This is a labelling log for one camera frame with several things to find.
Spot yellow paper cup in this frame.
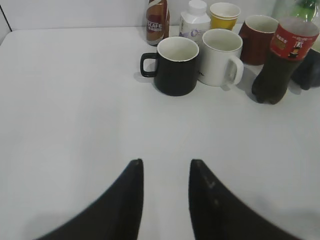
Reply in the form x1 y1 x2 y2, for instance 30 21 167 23
209 2 241 31

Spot brown Nescafe coffee bottle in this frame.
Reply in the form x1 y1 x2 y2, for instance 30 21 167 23
146 0 170 46

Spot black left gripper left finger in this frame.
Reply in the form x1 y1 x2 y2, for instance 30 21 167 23
41 158 144 240

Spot green Sprite bottle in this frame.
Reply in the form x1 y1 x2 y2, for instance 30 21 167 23
289 0 320 23

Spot dark grey ceramic mug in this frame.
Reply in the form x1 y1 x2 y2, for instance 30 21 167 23
291 47 320 90

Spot white plastic pill bottle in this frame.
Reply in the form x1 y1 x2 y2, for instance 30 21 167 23
178 0 211 46

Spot cola bottle red label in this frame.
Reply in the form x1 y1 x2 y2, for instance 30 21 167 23
251 16 320 105

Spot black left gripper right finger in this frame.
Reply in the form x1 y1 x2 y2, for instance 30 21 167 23
188 159 296 240

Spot white ceramic mug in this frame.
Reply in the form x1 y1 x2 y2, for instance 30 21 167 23
198 28 244 87

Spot black ceramic mug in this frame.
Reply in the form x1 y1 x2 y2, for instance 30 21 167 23
139 36 200 97

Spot red-brown ceramic mug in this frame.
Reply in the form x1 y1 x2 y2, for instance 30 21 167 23
239 15 279 66

